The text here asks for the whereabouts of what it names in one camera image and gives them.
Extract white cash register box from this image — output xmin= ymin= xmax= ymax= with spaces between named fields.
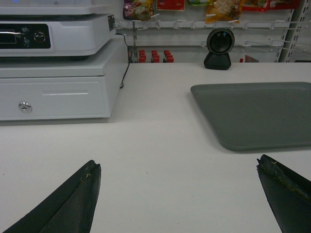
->
xmin=0 ymin=35 xmax=128 ymax=121

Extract grey-silver rectangular tray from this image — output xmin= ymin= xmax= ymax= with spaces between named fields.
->
xmin=190 ymin=82 xmax=311 ymax=151

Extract yellow snack bag hanging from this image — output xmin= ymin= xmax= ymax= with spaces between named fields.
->
xmin=205 ymin=0 xmax=245 ymax=23

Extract red snack bag right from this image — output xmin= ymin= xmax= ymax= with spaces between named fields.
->
xmin=242 ymin=0 xmax=300 ymax=12

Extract red snack bag hanging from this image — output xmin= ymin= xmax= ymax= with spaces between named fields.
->
xmin=156 ymin=0 xmax=185 ymax=11

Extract white receipt printer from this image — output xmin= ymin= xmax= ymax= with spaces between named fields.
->
xmin=0 ymin=0 xmax=116 ymax=58

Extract black round barcode scanner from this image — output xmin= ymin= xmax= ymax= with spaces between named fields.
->
xmin=204 ymin=28 xmax=235 ymax=70

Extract purple snack bag hanging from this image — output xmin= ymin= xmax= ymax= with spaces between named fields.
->
xmin=122 ymin=0 xmax=154 ymax=21

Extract black register cable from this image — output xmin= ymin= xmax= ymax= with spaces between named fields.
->
xmin=116 ymin=33 xmax=133 ymax=88

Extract white checkout table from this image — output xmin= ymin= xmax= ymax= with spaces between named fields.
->
xmin=0 ymin=63 xmax=311 ymax=233

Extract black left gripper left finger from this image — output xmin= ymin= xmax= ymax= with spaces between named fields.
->
xmin=5 ymin=160 xmax=101 ymax=233

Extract white pegboard hook rack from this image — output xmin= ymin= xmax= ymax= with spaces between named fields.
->
xmin=116 ymin=9 xmax=311 ymax=62

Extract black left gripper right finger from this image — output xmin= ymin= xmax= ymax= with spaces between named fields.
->
xmin=257 ymin=154 xmax=311 ymax=233

